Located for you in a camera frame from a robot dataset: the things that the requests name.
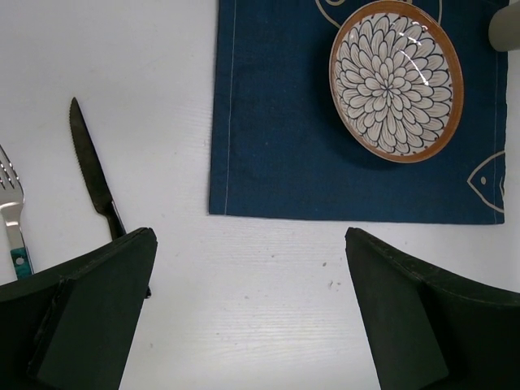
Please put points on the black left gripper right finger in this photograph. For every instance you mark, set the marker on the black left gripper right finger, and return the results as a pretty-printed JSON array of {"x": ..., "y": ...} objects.
[{"x": 429, "y": 328}]

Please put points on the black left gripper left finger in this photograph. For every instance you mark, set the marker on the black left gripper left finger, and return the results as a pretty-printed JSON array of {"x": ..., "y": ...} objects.
[{"x": 71, "y": 326}]

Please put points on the dark blue cloth napkin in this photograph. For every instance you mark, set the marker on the dark blue cloth napkin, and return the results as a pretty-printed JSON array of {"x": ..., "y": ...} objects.
[{"x": 279, "y": 149}]

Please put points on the floral plate with orange rim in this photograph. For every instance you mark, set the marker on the floral plate with orange rim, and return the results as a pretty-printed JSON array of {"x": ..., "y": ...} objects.
[{"x": 396, "y": 81}]

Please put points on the beige paper cup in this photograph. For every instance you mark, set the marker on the beige paper cup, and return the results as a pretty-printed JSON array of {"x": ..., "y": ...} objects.
[{"x": 504, "y": 28}]

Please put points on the black table knife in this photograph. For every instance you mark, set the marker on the black table knife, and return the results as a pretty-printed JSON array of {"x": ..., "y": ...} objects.
[{"x": 91, "y": 170}]

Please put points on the silver fork teal handle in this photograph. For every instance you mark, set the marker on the silver fork teal handle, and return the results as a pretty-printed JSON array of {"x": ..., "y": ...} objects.
[{"x": 12, "y": 204}]

